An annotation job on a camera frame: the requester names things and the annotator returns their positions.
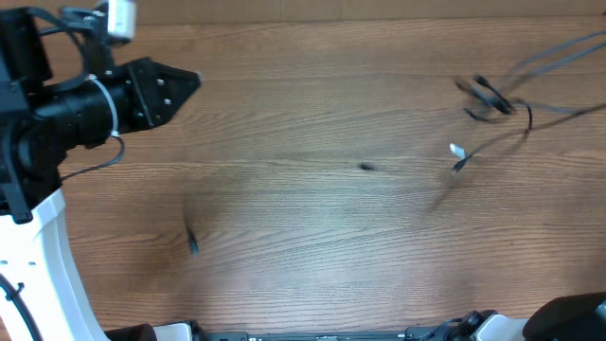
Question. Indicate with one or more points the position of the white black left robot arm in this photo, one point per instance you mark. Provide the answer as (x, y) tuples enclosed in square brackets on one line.
[(61, 89)]

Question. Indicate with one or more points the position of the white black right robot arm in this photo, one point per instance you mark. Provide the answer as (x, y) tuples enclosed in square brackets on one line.
[(566, 318)]

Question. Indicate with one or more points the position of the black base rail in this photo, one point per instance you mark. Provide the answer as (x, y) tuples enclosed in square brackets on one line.
[(460, 328)]

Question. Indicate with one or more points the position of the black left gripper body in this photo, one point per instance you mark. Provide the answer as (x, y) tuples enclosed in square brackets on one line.
[(137, 107)]

